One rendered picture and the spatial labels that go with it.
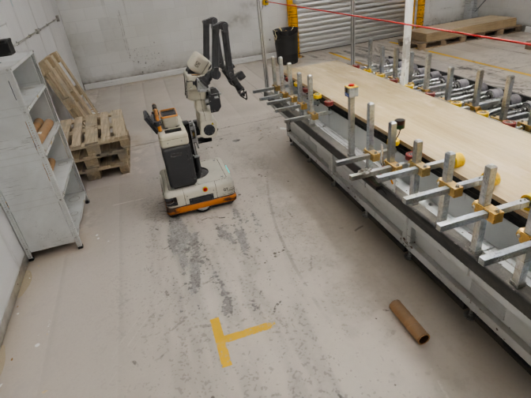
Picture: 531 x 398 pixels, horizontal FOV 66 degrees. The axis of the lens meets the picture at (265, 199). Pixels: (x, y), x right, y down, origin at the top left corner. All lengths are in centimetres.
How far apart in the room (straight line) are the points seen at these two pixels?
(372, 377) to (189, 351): 109
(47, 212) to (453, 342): 313
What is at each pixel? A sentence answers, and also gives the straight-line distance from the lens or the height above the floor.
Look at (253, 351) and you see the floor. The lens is 262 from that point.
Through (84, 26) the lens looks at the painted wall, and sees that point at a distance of 975.
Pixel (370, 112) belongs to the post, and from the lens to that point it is 273.
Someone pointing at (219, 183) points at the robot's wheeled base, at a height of 26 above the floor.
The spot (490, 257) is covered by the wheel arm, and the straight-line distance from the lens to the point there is 177.
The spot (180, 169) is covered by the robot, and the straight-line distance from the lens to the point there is 376.
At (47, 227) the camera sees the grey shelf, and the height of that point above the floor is 28.
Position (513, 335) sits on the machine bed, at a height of 17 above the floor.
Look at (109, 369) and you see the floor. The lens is 281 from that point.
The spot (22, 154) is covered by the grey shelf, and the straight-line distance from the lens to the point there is 363.
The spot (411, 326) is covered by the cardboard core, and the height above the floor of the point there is 7.
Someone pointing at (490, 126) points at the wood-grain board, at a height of 90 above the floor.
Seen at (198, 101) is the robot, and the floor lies 99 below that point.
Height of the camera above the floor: 201
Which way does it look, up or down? 30 degrees down
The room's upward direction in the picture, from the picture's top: 7 degrees counter-clockwise
